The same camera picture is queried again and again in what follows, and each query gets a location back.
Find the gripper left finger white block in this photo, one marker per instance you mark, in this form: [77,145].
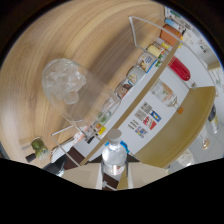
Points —
[83,175]

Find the gripper right finger white block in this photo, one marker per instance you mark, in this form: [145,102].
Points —
[145,173]

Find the clear bottle with red label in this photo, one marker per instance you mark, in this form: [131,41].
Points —
[114,156]

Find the multicolour poster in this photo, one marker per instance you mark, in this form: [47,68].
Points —
[141,131]

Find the black and white poster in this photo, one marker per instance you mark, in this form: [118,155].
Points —
[133,124]
[140,115]
[146,107]

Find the red poster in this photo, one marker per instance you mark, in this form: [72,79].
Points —
[149,123]

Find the blue poster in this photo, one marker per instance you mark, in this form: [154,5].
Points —
[155,116]

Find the white rack with wooden shelves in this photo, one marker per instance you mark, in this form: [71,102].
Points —
[186,123]

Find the glass jar with cork lid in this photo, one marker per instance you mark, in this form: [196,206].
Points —
[206,140]

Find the clear bottle with orange cap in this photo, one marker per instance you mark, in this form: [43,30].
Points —
[163,91]

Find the clear glass with ice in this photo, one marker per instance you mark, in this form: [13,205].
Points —
[65,81]

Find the red liquid bottle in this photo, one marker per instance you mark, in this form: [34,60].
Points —
[180,68]

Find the blue and white bowl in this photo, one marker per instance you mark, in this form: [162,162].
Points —
[146,61]

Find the small yellow jar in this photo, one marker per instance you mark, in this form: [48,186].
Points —
[155,50]

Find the orange basket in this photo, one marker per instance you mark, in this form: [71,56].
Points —
[170,34]

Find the white and blue bottle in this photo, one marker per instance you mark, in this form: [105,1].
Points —
[173,24]

